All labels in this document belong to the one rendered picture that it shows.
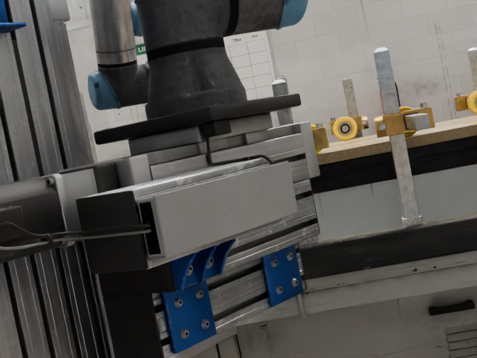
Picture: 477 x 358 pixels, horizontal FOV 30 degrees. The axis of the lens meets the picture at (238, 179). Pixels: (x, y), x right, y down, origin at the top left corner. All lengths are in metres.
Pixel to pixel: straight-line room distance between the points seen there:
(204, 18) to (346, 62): 8.06
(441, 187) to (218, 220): 1.39
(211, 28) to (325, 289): 1.05
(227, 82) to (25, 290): 0.40
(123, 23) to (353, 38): 7.74
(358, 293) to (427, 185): 0.36
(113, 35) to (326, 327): 1.12
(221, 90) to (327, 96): 8.07
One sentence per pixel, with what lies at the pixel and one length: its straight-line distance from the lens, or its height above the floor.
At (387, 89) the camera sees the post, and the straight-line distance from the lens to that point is 2.13.
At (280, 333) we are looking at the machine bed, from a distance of 2.45.
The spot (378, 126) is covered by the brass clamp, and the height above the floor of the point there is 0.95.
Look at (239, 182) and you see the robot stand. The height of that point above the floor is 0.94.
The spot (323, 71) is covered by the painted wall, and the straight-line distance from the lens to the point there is 9.33.
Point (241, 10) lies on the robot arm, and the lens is 1.32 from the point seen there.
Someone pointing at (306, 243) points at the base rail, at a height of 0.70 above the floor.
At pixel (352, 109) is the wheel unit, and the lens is 3.21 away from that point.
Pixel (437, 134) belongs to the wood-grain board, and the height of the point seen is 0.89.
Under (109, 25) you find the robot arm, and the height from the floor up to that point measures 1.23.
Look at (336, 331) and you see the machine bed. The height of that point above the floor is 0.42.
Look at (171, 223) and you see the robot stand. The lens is 0.97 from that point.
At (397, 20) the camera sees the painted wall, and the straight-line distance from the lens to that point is 9.38.
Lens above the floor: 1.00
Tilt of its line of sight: 3 degrees down
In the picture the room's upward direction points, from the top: 11 degrees counter-clockwise
